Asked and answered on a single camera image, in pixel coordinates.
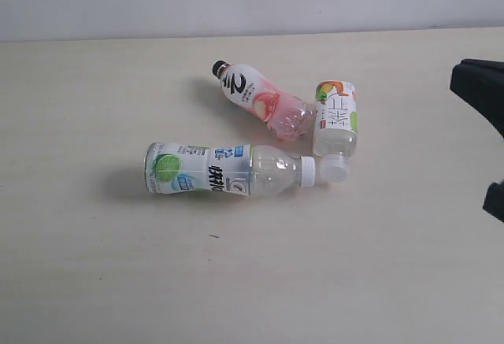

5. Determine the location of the pink peach drink bottle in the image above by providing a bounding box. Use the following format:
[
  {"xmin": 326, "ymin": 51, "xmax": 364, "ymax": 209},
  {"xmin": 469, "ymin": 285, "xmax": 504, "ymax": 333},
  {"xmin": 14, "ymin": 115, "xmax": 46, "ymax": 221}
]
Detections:
[{"xmin": 213, "ymin": 61, "xmax": 316, "ymax": 141}]

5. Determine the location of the lime label drink bottle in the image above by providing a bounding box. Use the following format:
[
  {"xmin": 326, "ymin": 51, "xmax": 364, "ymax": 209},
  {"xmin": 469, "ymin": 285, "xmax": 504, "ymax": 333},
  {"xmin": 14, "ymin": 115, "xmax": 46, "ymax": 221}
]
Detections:
[{"xmin": 144, "ymin": 142, "xmax": 317, "ymax": 196}]

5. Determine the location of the small fruit label bottle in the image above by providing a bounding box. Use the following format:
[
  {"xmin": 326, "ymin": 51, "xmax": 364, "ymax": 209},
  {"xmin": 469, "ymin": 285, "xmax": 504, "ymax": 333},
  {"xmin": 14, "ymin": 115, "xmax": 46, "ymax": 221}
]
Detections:
[{"xmin": 313, "ymin": 80, "xmax": 358, "ymax": 183}]

